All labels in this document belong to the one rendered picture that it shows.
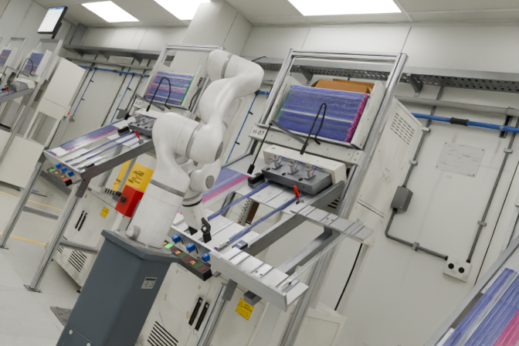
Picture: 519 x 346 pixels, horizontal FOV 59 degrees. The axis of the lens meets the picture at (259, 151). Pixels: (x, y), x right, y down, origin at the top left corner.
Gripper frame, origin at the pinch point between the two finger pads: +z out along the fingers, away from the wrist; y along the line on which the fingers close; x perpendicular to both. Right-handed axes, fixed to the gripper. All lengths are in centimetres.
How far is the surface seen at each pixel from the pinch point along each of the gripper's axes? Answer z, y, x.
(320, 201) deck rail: 11, 10, 56
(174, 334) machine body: 66, -35, -9
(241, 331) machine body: 51, 3, 5
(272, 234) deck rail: 11.0, 10.0, 26.1
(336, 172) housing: 4, 8, 71
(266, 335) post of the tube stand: 26.6, 33.8, -3.2
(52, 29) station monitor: -50, -470, 120
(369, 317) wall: 160, -30, 130
